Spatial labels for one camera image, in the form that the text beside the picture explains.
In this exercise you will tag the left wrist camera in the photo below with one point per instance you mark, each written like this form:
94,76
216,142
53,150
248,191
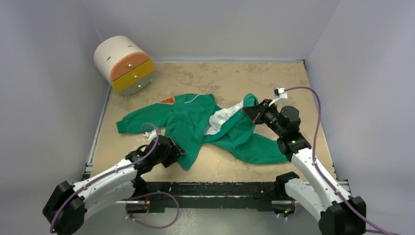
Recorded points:
151,135

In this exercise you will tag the black base frame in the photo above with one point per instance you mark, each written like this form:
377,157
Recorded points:
261,196

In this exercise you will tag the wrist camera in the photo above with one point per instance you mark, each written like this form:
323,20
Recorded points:
151,135
280,96

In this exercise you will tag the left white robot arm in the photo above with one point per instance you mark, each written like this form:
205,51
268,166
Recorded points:
70,205

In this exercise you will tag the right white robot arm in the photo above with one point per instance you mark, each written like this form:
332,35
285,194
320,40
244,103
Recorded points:
336,211

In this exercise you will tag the round three-drawer cabinet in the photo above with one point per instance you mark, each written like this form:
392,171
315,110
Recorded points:
124,65

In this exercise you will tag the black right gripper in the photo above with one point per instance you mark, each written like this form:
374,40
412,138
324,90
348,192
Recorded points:
260,110

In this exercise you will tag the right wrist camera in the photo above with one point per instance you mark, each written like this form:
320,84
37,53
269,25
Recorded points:
280,96

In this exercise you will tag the green zip-up jacket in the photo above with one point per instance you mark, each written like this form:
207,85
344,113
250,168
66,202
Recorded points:
195,119

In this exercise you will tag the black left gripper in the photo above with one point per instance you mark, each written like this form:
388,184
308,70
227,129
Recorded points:
174,152

